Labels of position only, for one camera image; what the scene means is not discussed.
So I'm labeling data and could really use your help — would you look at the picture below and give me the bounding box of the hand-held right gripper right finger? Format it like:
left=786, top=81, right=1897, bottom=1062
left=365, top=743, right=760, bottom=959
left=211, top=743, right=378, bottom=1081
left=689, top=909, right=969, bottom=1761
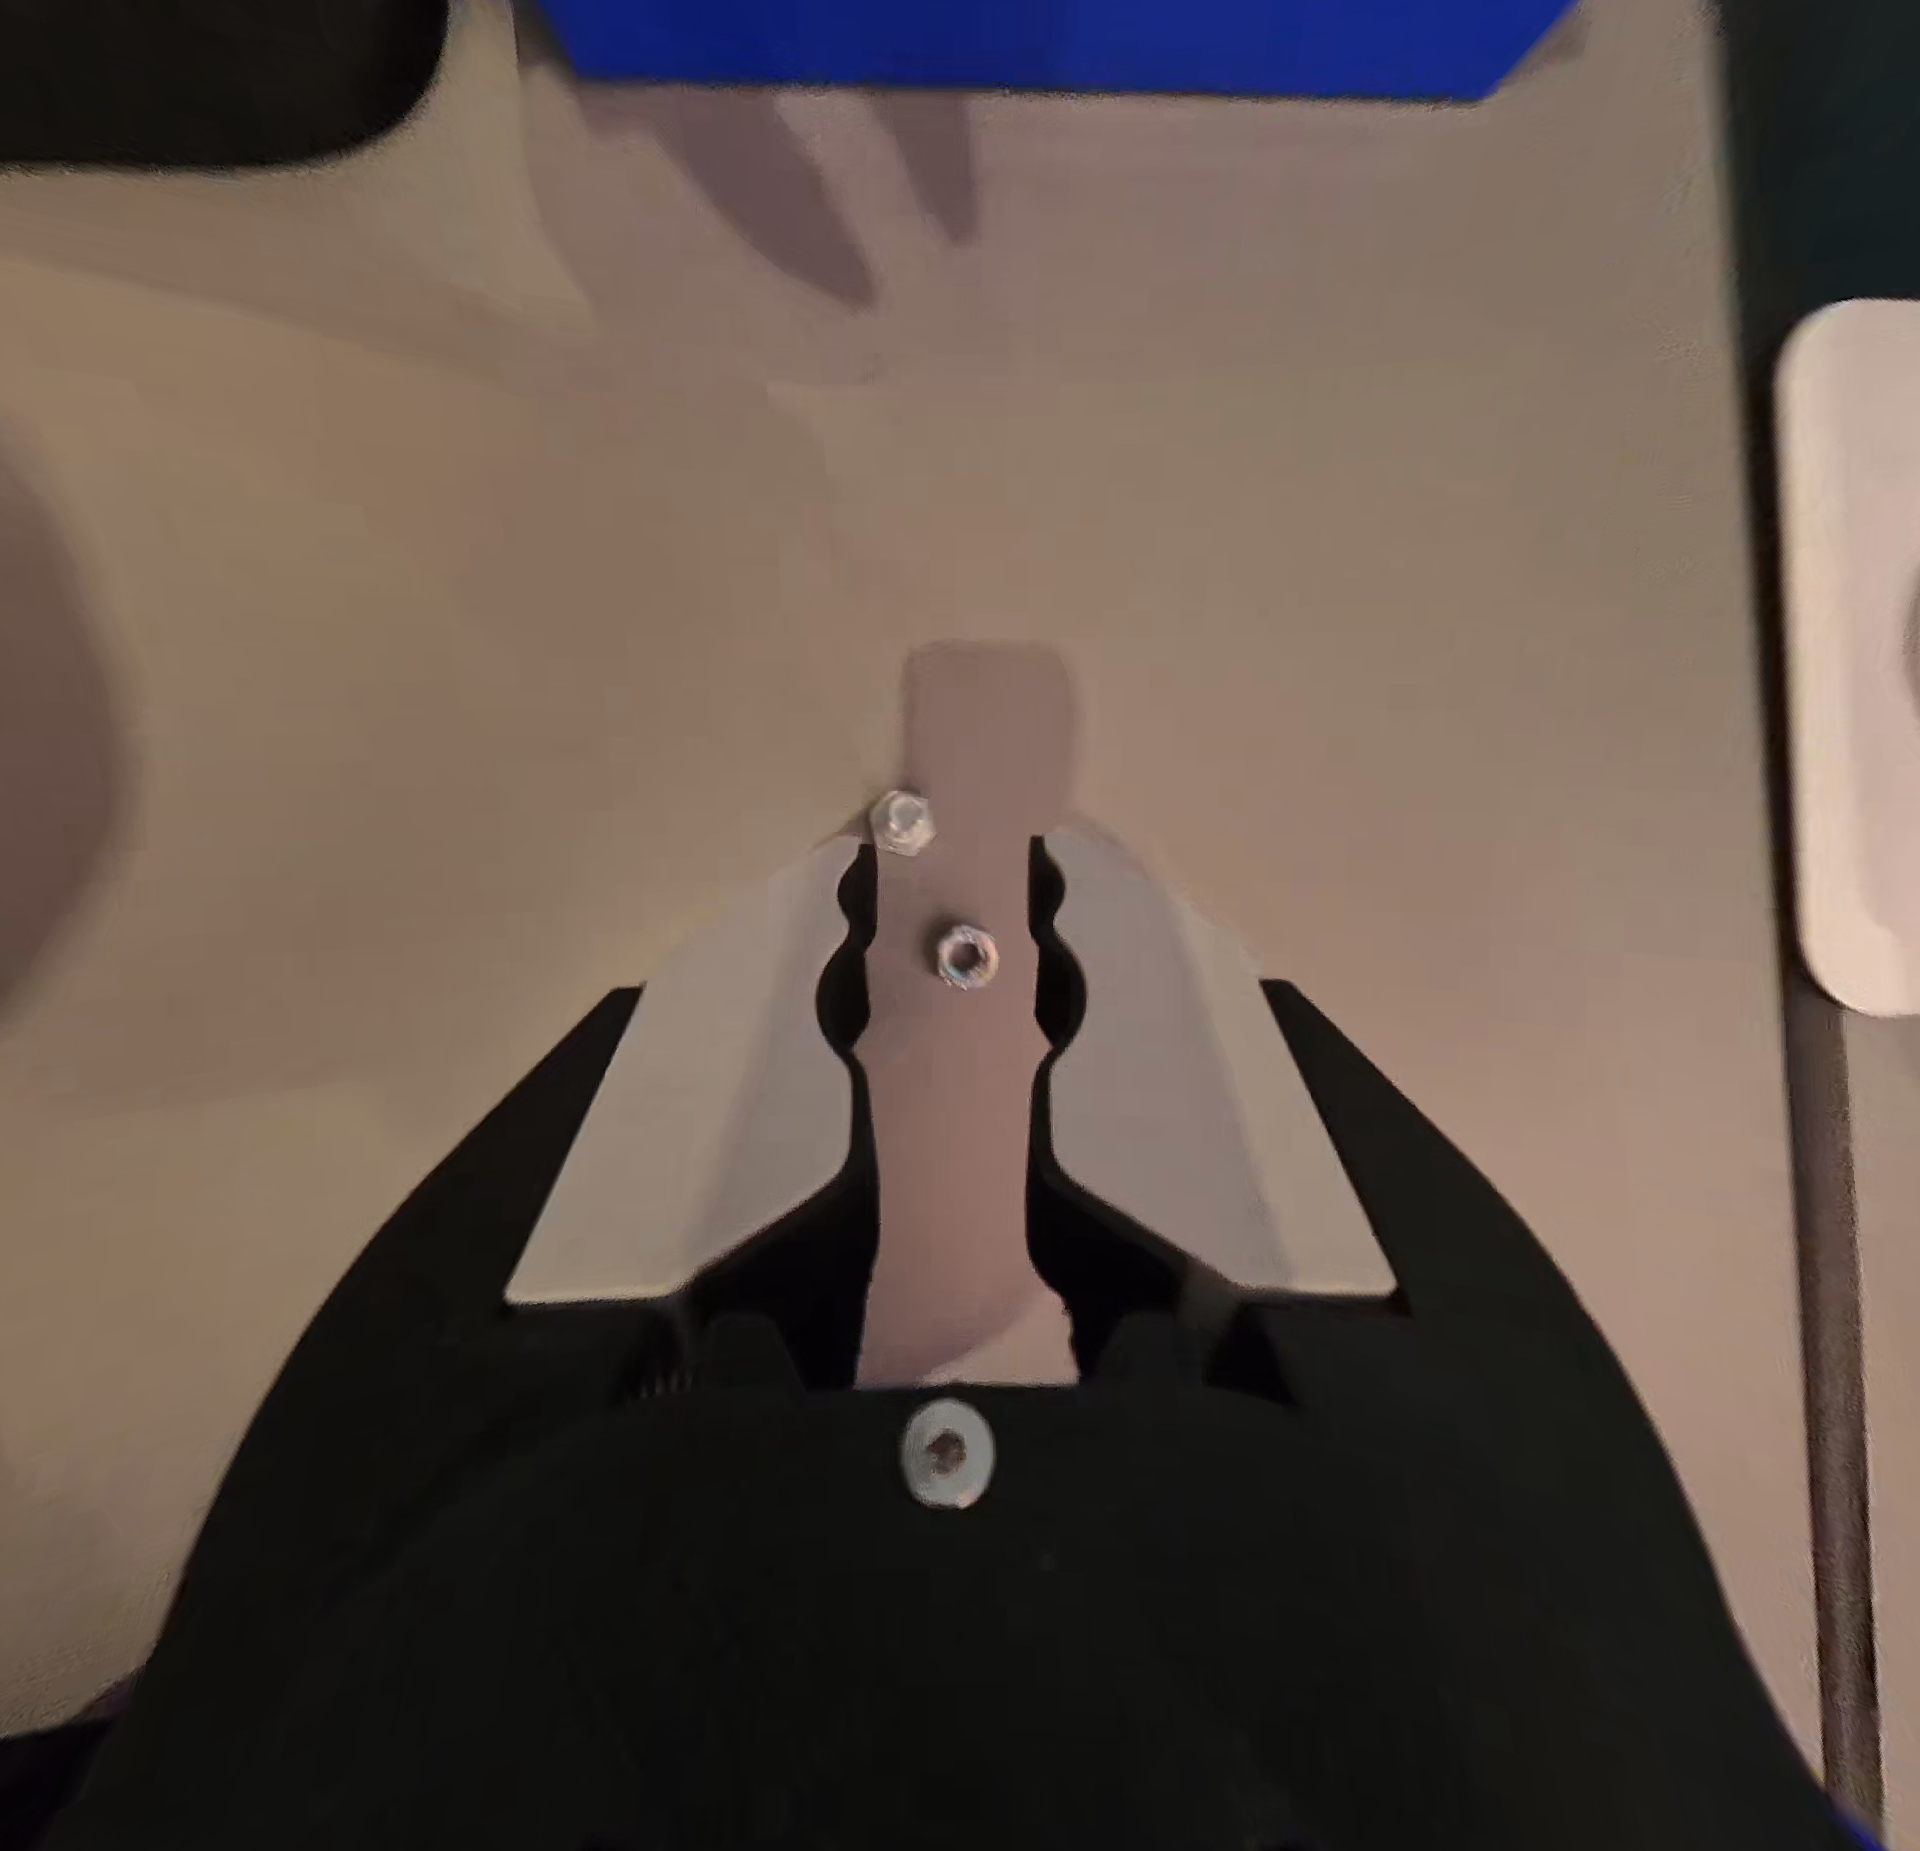
left=1028, top=827, right=1404, bottom=1385

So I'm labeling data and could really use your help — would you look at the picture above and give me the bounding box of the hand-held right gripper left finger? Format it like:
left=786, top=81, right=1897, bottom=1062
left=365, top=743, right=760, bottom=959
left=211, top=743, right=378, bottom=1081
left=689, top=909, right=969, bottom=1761
left=504, top=835, right=881, bottom=1385

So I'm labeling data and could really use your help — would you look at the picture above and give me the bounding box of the blue plastic parts bin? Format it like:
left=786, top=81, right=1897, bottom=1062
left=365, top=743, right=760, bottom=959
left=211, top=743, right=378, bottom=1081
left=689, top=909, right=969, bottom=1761
left=420, top=0, right=1645, bottom=101

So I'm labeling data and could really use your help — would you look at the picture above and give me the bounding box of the instruction sheet on stand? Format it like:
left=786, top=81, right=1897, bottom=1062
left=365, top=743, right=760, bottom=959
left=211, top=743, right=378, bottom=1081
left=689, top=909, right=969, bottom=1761
left=1778, top=292, right=1920, bottom=1021

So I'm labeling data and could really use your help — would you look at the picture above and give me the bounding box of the black chair armrest pad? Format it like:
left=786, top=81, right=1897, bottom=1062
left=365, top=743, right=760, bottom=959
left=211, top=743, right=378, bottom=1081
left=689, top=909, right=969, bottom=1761
left=0, top=0, right=451, bottom=173

